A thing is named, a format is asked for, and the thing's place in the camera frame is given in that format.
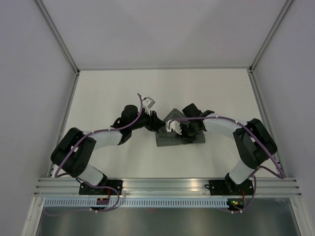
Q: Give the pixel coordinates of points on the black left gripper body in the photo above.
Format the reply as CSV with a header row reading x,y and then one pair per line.
x,y
145,120

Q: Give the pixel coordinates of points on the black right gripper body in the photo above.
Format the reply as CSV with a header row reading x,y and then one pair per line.
x,y
188,132

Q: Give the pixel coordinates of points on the grey cloth napkin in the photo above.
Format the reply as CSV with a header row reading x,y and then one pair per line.
x,y
164,139

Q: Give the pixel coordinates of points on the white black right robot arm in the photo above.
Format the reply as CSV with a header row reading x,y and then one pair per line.
x,y
253,142

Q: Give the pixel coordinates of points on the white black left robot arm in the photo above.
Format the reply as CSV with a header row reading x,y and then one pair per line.
x,y
74,151

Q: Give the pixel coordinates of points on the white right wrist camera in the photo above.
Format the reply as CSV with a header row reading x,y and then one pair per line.
x,y
173,126

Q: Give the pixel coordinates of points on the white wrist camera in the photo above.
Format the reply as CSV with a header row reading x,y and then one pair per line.
x,y
173,126
148,103

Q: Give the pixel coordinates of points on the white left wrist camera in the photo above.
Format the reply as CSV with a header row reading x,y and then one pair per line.
x,y
148,103

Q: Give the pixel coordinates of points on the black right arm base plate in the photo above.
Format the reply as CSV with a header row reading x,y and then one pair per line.
x,y
219,188

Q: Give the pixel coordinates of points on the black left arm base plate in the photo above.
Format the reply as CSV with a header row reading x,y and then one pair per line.
x,y
111,187

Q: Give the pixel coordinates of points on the aluminium post back right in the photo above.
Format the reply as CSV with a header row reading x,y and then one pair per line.
x,y
271,33

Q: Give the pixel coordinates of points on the aluminium post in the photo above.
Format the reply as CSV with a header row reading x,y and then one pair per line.
x,y
56,34
271,33

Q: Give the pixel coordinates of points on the white slotted cable duct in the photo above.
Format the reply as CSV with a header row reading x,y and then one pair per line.
x,y
138,202

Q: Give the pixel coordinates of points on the aluminium frame rail front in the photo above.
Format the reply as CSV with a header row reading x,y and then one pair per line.
x,y
266,187

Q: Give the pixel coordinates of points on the aluminium post back left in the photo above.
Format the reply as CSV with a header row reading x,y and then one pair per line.
x,y
56,34

